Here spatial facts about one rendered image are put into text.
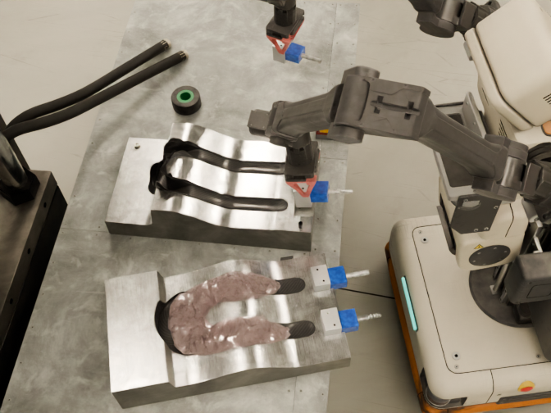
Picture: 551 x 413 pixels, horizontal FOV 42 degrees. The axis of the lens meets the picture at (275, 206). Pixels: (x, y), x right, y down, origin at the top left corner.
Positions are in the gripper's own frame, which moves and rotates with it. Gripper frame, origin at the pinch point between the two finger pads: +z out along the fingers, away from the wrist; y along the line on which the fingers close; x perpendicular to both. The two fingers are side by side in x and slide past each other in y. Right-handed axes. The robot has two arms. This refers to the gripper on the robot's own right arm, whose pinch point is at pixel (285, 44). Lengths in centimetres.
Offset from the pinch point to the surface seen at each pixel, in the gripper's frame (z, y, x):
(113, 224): 10, 63, -16
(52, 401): 15, 104, -6
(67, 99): 6, 37, -47
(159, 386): 5, 93, 16
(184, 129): 1.3, 35.6, -10.9
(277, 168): 6.5, 33.1, 13.6
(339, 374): 94, 45, 40
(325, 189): -2.8, 39.7, 29.3
